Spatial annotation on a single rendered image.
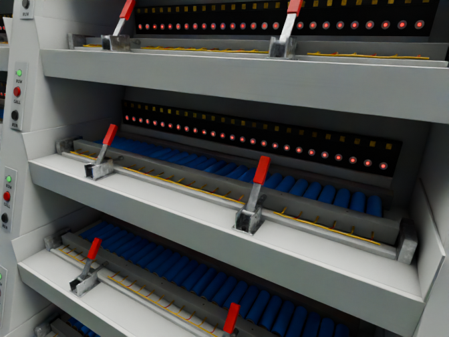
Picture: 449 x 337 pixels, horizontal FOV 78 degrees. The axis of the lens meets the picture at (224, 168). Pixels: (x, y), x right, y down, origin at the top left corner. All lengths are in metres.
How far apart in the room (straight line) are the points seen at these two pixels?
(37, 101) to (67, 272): 0.31
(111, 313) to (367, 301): 0.37
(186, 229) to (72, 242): 0.33
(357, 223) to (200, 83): 0.25
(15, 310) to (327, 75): 0.68
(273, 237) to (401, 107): 0.18
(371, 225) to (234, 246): 0.16
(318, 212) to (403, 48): 0.20
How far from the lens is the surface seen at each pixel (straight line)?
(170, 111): 0.58
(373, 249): 0.35
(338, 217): 0.36
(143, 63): 0.42
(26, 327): 0.77
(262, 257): 0.33
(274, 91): 0.32
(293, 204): 0.37
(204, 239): 0.36
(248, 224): 0.34
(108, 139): 0.49
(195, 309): 0.48
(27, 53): 0.64
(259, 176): 0.34
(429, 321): 0.32
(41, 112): 0.61
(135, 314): 0.51
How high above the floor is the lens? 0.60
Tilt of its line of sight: 7 degrees down
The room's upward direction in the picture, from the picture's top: 11 degrees clockwise
